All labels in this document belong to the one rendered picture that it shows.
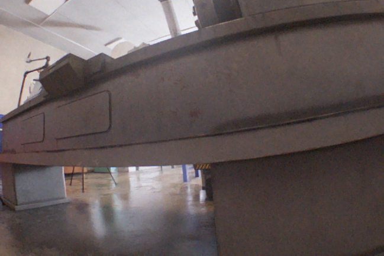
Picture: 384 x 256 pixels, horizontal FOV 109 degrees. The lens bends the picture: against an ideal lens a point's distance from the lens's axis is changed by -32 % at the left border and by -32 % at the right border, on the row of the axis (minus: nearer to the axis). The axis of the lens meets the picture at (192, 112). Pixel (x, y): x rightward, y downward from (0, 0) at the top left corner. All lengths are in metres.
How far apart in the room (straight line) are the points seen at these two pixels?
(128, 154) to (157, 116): 0.21
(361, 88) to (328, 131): 0.27
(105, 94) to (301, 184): 0.78
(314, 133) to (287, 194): 0.19
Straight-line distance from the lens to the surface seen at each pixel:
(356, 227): 0.64
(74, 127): 1.02
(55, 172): 2.06
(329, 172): 0.56
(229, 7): 0.98
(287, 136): 0.43
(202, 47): 0.70
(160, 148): 0.50
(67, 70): 0.96
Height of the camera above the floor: 0.43
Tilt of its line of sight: 11 degrees up
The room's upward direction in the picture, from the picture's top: 6 degrees counter-clockwise
